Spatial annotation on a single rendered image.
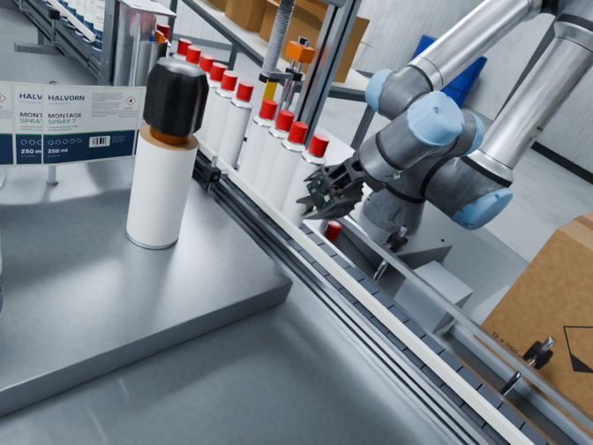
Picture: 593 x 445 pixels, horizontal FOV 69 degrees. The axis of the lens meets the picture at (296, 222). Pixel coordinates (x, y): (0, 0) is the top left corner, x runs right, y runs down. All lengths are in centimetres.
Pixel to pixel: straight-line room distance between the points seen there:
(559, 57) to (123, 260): 83
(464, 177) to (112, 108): 69
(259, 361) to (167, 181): 31
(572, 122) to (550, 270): 641
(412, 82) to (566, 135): 647
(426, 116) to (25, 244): 61
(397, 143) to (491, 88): 774
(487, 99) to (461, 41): 752
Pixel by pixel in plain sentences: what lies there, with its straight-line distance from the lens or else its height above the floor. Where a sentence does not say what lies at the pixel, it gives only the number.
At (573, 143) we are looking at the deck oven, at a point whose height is 34.
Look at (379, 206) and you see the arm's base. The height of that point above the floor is 93.
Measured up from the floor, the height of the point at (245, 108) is 104.
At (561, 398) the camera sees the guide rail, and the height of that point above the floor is 96.
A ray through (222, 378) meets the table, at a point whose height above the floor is 83.
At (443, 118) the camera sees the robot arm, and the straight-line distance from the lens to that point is 64.
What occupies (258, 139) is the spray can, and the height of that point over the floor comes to 101.
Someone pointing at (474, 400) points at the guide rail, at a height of 91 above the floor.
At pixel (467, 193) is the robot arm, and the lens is 93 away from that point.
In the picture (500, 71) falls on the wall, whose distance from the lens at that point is 836.
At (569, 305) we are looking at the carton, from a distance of 86.
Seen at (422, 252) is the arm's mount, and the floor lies 88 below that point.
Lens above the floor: 136
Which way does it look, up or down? 31 degrees down
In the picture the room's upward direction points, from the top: 21 degrees clockwise
